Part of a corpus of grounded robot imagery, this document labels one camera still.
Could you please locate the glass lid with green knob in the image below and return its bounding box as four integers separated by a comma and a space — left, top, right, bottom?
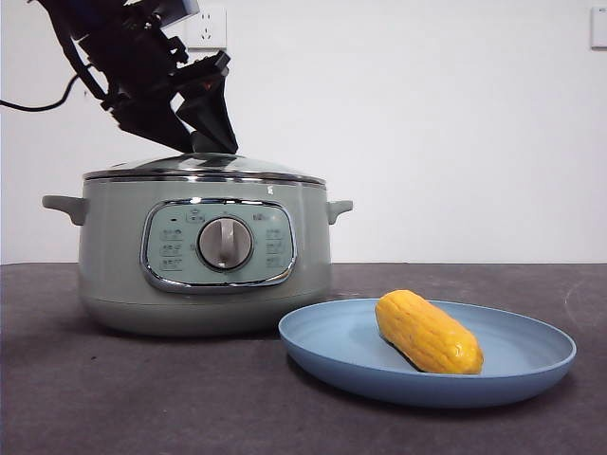
83, 132, 328, 185

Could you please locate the pale green electric steamer pot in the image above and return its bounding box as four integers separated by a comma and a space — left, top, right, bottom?
41, 177, 355, 337

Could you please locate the pale grey left wrist camera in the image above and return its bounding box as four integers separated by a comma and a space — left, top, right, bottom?
154, 0, 200, 27

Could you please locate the white wall switch plate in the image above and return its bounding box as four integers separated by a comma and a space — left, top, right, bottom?
590, 8, 607, 50

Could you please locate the yellow corn cob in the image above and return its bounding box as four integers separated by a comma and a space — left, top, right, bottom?
374, 289, 485, 375

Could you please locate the blue round plate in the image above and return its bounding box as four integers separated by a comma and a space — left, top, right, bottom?
278, 297, 579, 410

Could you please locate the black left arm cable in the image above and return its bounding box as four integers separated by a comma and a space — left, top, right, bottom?
0, 74, 83, 114

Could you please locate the white wall power socket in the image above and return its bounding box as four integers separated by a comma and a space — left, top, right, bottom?
187, 8, 228, 49

